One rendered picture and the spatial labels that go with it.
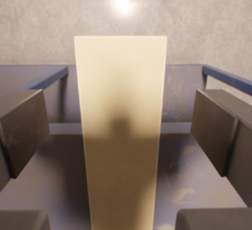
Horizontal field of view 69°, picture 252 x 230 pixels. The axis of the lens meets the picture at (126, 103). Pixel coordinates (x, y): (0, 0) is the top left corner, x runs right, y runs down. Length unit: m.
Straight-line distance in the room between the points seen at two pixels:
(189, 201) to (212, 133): 0.29
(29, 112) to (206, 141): 0.16
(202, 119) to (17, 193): 0.38
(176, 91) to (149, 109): 0.83
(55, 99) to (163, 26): 0.84
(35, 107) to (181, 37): 1.26
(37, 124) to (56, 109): 0.99
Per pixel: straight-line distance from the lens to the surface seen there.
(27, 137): 0.18
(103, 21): 1.33
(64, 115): 1.18
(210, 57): 1.47
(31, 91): 0.20
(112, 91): 0.27
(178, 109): 1.16
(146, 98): 0.28
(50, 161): 0.38
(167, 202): 0.44
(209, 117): 0.18
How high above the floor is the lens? 1.32
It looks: 69 degrees down
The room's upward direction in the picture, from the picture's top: 178 degrees clockwise
